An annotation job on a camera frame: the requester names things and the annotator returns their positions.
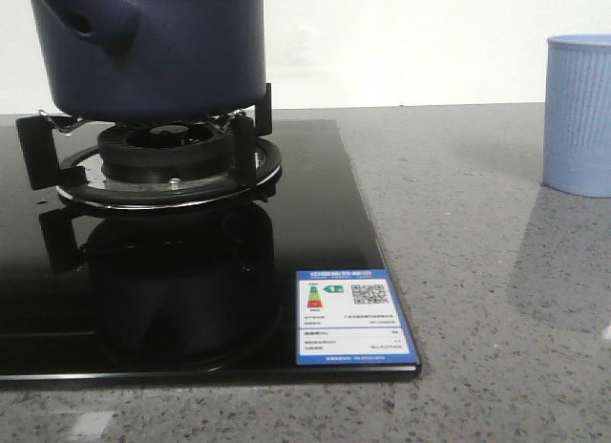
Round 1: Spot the light blue ribbed cup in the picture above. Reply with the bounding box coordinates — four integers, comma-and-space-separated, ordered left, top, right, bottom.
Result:
543, 33, 610, 198

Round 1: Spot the black pot support grate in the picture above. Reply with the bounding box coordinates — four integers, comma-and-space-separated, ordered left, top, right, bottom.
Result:
16, 92, 282, 211

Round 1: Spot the dark blue cooking pot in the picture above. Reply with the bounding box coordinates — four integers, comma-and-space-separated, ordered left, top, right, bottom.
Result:
31, 0, 266, 122

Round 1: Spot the blue energy label sticker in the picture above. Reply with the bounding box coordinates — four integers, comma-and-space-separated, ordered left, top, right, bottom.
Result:
296, 268, 420, 368

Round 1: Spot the black glass gas stove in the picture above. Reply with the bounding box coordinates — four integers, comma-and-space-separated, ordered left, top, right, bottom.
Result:
0, 118, 423, 383

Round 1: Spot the black round gas burner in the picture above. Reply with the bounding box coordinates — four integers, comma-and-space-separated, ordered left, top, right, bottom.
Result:
97, 123, 234, 183

